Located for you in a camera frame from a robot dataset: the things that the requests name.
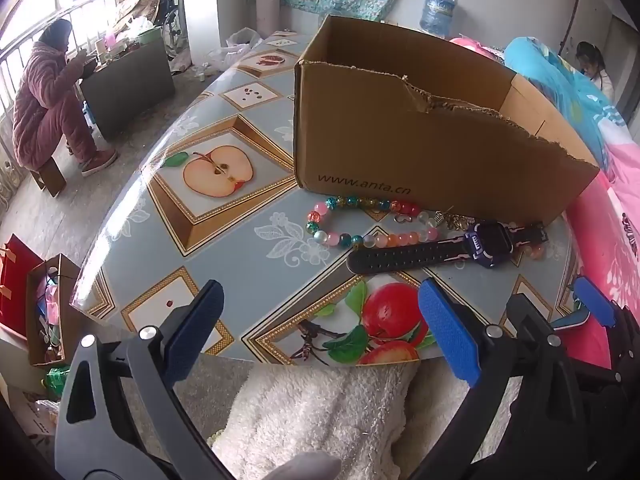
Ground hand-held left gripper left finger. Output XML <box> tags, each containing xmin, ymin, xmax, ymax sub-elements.
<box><xmin>54</xmin><ymin>279</ymin><xmax>236</xmax><ymax>480</ymax></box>

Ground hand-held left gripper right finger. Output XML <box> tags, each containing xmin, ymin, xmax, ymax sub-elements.
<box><xmin>417</xmin><ymin>276</ymin><xmax>603</xmax><ymax>480</ymax></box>

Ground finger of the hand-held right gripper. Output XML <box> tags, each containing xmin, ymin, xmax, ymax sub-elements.
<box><xmin>572</xmin><ymin>276</ymin><xmax>617</xmax><ymax>327</ymax></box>
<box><xmin>549</xmin><ymin>309</ymin><xmax>592</xmax><ymax>333</ymax></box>

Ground purple smart watch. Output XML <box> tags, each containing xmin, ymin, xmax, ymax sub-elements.
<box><xmin>346</xmin><ymin>221</ymin><xmax>548</xmax><ymax>276</ymax></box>

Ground multicolour bead bracelet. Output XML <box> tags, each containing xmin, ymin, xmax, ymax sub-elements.
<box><xmin>305</xmin><ymin>195</ymin><xmax>422</xmax><ymax>250</ymax></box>

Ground brown cardboard box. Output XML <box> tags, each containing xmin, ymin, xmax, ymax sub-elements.
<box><xmin>293</xmin><ymin>14</ymin><xmax>601</xmax><ymax>226</ymax></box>

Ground pink quilt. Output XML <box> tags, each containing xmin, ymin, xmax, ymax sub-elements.
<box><xmin>450</xmin><ymin>35</ymin><xmax>640</xmax><ymax>371</ymax></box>

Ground fruit print tablecloth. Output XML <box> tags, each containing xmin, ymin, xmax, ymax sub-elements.
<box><xmin>70</xmin><ymin>30</ymin><xmax>581</xmax><ymax>366</ymax></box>

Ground gold brooch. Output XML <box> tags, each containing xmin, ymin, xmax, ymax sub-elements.
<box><xmin>433</xmin><ymin>211</ymin><xmax>476</xmax><ymax>232</ymax></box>

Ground open floor cardboard box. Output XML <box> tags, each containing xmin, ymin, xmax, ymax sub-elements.
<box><xmin>25</xmin><ymin>253</ymin><xmax>84</xmax><ymax>368</ymax></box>

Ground white fluffy towel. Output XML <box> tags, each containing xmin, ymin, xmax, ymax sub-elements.
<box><xmin>210</xmin><ymin>360</ymin><xmax>422</xmax><ymax>480</ymax></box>

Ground green plastic bottle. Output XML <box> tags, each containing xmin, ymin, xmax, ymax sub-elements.
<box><xmin>45</xmin><ymin>366</ymin><xmax>71</xmax><ymax>401</ymax></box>

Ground red gift bag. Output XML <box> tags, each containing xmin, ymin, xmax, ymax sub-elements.
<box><xmin>0</xmin><ymin>232</ymin><xmax>45</xmax><ymax>338</ymax></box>

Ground wooden stool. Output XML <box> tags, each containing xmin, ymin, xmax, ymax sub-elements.
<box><xmin>29</xmin><ymin>157</ymin><xmax>67</xmax><ymax>197</ymax></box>

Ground blue quilt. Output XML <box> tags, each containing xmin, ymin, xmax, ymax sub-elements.
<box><xmin>502</xmin><ymin>36</ymin><xmax>636</xmax><ymax>181</ymax></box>

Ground dark low table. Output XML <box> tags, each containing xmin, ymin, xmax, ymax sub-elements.
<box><xmin>80</xmin><ymin>40</ymin><xmax>177</xmax><ymax>142</ymax></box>

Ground white plastic bags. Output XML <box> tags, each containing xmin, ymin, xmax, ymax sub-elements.
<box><xmin>207</xmin><ymin>27</ymin><xmax>264</xmax><ymax>69</ymax></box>

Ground wooden stick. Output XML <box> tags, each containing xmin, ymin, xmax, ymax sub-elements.
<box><xmin>561</xmin><ymin>0</ymin><xmax>584</xmax><ymax>57</ymax></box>

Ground wheelchair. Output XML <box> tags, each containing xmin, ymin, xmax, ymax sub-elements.
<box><xmin>157</xmin><ymin>0</ymin><xmax>184</xmax><ymax>58</ymax></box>

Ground blue water bottle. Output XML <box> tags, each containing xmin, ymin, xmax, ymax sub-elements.
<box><xmin>419</xmin><ymin>0</ymin><xmax>458</xmax><ymax>38</ymax></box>

